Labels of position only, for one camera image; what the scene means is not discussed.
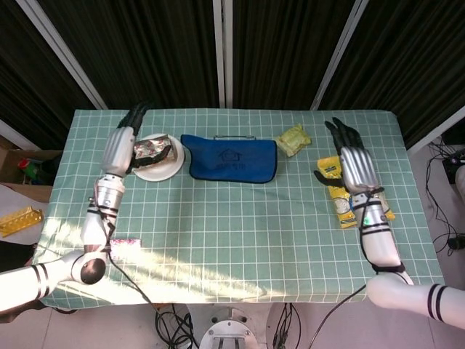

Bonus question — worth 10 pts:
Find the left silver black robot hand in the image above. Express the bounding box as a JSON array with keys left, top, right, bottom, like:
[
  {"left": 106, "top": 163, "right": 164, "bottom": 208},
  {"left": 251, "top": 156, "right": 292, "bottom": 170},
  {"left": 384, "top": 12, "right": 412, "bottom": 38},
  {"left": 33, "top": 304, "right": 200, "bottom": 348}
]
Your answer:
[{"left": 100, "top": 101, "right": 153, "bottom": 180}]

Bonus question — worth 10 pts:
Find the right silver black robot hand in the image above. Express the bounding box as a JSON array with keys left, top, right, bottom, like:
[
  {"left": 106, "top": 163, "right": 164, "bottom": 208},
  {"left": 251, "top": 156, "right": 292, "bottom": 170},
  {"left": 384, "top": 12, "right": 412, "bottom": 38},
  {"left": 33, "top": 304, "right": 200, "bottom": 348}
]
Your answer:
[{"left": 314, "top": 116, "right": 385, "bottom": 194}]

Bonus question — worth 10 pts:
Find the dark grey cloth mat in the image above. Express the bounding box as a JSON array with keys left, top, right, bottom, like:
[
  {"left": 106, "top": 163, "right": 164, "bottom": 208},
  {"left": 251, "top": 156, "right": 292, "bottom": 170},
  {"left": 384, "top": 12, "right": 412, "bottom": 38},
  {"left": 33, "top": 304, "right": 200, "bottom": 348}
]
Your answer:
[{"left": 180, "top": 134, "right": 279, "bottom": 185}]

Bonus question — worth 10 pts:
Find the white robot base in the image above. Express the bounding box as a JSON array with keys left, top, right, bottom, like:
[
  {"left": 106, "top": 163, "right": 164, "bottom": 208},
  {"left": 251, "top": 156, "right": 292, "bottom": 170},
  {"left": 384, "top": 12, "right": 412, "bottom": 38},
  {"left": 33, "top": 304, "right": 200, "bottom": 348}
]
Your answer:
[{"left": 187, "top": 303, "right": 280, "bottom": 349}]

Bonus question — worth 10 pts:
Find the yellow marshmallow bag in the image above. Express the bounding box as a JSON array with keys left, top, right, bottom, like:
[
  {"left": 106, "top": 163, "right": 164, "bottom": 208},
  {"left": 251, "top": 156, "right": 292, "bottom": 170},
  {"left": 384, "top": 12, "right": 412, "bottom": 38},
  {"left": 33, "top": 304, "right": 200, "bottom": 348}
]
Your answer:
[{"left": 316, "top": 155, "right": 396, "bottom": 230}]

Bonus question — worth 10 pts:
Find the white paper plate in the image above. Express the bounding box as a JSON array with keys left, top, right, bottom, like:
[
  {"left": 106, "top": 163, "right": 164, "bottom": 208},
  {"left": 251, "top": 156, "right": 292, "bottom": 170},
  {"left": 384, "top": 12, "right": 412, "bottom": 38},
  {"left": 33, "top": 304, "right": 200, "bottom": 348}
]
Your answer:
[{"left": 132, "top": 133, "right": 185, "bottom": 182}]

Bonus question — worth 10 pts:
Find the green snack packet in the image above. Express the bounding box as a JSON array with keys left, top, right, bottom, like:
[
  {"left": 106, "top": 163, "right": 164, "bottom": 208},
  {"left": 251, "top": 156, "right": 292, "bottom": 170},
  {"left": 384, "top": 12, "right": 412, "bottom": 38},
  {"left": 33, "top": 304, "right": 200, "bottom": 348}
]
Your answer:
[{"left": 274, "top": 123, "right": 313, "bottom": 158}]

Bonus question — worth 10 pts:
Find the pink patterned tissue pack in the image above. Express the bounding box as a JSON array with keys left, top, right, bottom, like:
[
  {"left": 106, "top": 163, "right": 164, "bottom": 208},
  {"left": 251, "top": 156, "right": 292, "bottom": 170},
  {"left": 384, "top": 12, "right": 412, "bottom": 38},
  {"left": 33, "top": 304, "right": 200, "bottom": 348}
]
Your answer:
[{"left": 108, "top": 238, "right": 142, "bottom": 252}]

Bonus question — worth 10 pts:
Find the green red bottle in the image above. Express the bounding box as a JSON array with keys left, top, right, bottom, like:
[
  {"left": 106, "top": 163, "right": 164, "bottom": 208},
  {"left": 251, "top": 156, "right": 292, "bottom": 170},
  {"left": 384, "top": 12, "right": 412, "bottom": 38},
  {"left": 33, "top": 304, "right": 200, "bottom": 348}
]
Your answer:
[{"left": 17, "top": 158, "right": 41, "bottom": 183}]

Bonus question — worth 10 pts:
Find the black curtain panel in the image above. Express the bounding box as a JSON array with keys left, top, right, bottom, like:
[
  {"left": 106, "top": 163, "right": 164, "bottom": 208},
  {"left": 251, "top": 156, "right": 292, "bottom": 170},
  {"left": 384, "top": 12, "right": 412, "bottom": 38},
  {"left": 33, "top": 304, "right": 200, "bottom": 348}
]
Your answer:
[
  {"left": 318, "top": 0, "right": 465, "bottom": 149},
  {"left": 231, "top": 0, "right": 352, "bottom": 109},
  {"left": 0, "top": 0, "right": 99, "bottom": 151},
  {"left": 38, "top": 0, "right": 221, "bottom": 109}
]

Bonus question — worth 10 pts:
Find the brown cardboard box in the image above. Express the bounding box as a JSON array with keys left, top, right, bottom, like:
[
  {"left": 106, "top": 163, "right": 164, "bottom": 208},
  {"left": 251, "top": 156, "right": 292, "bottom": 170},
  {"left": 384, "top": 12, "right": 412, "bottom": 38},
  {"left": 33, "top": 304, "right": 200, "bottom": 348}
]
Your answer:
[{"left": 0, "top": 135, "right": 62, "bottom": 203}]

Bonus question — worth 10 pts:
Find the green checkered tablecloth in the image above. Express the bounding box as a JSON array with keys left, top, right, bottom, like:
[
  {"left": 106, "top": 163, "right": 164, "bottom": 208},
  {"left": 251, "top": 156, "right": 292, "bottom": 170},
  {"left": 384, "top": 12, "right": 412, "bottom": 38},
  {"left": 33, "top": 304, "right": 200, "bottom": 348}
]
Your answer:
[{"left": 22, "top": 107, "right": 445, "bottom": 310}]

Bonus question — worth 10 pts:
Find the black device with cables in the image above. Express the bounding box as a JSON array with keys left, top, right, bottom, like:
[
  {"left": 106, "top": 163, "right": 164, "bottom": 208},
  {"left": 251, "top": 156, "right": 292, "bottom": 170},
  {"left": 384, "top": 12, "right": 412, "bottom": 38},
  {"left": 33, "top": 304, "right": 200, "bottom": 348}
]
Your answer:
[{"left": 424, "top": 127, "right": 465, "bottom": 252}]

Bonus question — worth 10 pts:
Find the white frame post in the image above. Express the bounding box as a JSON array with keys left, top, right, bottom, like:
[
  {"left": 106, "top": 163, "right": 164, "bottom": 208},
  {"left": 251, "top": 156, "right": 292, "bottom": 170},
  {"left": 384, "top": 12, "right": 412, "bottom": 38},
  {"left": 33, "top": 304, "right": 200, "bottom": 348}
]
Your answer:
[
  {"left": 310, "top": 0, "right": 370, "bottom": 111},
  {"left": 16, "top": 0, "right": 108, "bottom": 110},
  {"left": 212, "top": 0, "right": 234, "bottom": 108}
]

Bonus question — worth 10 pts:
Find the black floor cable bundle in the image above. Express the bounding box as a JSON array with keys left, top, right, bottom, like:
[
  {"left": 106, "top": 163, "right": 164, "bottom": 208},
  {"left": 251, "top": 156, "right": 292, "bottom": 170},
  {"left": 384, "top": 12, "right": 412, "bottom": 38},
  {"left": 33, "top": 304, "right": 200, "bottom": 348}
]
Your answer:
[
  {"left": 272, "top": 302, "right": 303, "bottom": 349},
  {"left": 154, "top": 305, "right": 200, "bottom": 349}
]

